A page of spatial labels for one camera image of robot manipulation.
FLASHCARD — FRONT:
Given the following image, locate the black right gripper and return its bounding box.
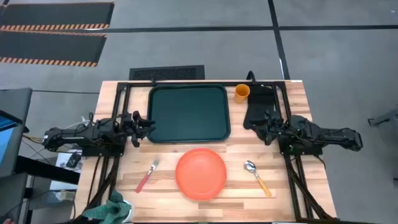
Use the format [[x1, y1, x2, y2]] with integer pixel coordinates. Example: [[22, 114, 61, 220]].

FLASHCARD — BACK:
[[252, 108, 283, 146]]

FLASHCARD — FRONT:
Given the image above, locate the orange plastic cup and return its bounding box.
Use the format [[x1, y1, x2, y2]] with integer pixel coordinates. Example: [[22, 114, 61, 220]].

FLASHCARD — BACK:
[[234, 83, 251, 104]]

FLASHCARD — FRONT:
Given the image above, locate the black oven mitt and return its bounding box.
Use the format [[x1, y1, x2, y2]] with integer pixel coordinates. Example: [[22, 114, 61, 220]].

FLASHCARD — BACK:
[[243, 85, 279, 139]]

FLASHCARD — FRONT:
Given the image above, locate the black side desk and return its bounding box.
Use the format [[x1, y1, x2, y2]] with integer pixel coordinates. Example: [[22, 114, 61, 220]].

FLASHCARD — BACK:
[[14, 155, 81, 185]]

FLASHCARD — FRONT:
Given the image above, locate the orange plastic plate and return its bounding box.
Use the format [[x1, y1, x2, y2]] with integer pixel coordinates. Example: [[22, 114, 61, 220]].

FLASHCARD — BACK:
[[175, 147, 228, 201]]

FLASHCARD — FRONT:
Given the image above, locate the monitor with blue screen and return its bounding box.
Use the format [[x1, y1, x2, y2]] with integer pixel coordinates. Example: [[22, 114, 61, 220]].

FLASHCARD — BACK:
[[0, 110, 25, 179]]

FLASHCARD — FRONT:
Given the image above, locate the dark green plastic tray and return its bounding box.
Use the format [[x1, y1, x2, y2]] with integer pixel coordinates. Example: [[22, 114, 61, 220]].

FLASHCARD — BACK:
[[147, 84, 231, 144]]

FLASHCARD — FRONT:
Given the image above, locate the small black handheld device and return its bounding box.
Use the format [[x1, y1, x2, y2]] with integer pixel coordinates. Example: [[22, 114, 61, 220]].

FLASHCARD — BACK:
[[65, 152, 83, 169]]

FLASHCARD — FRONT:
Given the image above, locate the yellow-handled metal spoon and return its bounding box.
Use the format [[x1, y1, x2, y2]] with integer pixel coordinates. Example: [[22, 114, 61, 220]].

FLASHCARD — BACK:
[[244, 160, 272, 198]]

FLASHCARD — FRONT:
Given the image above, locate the green plant in white pot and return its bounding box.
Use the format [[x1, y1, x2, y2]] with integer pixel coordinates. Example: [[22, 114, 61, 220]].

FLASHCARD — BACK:
[[81, 190, 135, 224]]

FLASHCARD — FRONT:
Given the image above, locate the grey metal stand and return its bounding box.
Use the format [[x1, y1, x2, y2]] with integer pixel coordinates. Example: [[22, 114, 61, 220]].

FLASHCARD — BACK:
[[368, 107, 398, 135]]

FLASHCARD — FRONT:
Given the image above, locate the black floor vent grille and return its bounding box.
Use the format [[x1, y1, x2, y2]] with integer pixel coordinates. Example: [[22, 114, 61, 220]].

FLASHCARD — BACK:
[[129, 65, 206, 81]]

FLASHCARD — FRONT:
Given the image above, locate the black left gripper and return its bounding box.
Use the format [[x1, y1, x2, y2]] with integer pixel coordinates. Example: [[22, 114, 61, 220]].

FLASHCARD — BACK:
[[120, 111, 157, 148]]

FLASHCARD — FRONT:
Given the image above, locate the red-handled metal fork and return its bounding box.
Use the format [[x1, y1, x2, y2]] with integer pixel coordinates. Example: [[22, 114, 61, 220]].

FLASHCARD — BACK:
[[135, 159, 160, 194]]

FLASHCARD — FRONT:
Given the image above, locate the white paper sheet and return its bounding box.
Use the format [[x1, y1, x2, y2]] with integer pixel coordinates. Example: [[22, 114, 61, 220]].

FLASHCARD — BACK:
[[49, 150, 83, 191]]

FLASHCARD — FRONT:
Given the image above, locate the clear plastic bottle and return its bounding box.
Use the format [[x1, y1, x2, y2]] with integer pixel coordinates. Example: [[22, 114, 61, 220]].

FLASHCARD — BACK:
[[55, 190, 76, 202]]

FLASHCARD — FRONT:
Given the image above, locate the black hazard-striped floor mat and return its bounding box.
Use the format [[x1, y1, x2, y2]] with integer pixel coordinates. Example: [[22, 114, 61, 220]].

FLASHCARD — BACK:
[[0, 1, 115, 32], [0, 30, 108, 68]]

